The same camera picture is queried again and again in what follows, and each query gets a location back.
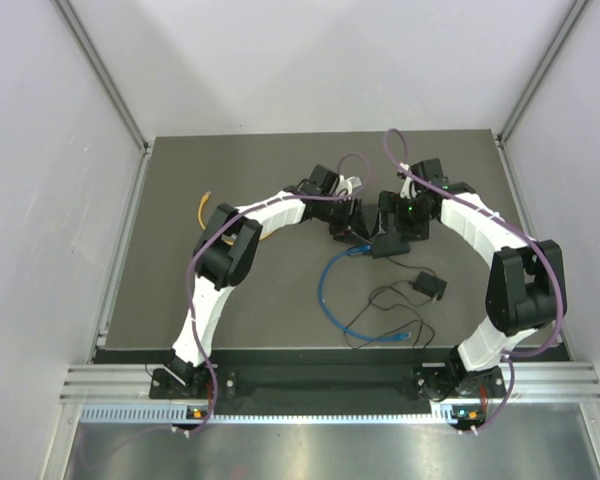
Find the grey slotted cable duct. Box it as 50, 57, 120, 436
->
80, 404, 482, 425

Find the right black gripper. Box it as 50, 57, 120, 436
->
371, 191, 433, 243

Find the black network switch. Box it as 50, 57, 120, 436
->
371, 232, 411, 259

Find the yellow ethernet cable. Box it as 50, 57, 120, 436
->
197, 190, 277, 242

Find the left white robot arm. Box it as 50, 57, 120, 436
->
165, 165, 371, 397

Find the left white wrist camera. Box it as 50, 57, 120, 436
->
335, 174, 367, 198

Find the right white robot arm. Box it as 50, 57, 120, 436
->
372, 159, 567, 396

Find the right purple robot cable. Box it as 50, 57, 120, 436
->
382, 127, 567, 435

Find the blue ethernet cable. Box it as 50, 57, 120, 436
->
317, 242, 412, 343

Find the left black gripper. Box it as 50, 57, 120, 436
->
316, 195, 371, 246

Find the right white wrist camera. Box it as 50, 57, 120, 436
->
397, 162, 415, 199

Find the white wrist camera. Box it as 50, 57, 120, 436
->
335, 174, 367, 198
397, 162, 415, 199

